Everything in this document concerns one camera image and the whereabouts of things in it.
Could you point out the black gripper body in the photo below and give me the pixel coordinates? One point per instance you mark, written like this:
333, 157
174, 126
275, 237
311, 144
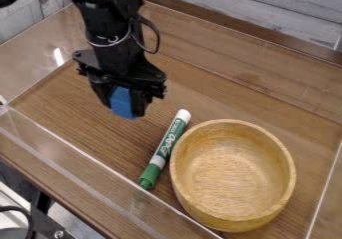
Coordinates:
116, 60

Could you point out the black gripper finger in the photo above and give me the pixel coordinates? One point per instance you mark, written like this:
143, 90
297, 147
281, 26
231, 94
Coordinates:
140, 100
103, 90

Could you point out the blue rectangular block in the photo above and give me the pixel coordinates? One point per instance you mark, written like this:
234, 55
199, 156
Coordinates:
120, 103

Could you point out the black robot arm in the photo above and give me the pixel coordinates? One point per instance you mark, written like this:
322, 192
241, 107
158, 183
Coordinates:
114, 18

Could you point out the brown wooden bowl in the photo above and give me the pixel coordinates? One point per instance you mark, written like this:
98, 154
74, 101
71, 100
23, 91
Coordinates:
233, 175

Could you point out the green Expo marker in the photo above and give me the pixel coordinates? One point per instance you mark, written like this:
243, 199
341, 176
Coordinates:
162, 154

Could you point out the black metal table frame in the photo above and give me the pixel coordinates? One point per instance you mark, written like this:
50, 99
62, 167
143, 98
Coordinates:
40, 223

